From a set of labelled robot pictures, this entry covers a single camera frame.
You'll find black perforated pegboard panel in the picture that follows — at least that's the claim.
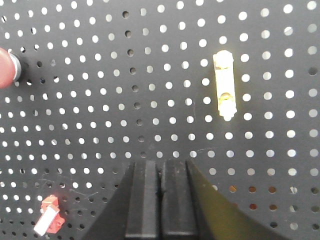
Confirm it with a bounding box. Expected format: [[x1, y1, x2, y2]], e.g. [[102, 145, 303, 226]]
[[0, 0, 320, 240]]

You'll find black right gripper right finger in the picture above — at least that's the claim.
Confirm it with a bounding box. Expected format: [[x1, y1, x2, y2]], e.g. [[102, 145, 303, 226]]
[[161, 160, 284, 240]]

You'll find small red push button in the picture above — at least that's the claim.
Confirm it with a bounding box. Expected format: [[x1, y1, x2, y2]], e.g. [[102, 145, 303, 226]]
[[0, 48, 22, 89]]

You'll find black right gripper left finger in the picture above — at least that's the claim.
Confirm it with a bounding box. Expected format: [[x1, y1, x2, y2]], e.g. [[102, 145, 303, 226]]
[[83, 160, 160, 240]]

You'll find yellow vertical toggle switch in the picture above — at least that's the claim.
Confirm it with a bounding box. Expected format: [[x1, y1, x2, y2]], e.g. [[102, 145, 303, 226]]
[[212, 50, 237, 122]]

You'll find red toggle switch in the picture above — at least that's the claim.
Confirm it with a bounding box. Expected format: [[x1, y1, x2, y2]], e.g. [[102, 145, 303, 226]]
[[33, 194, 66, 236]]

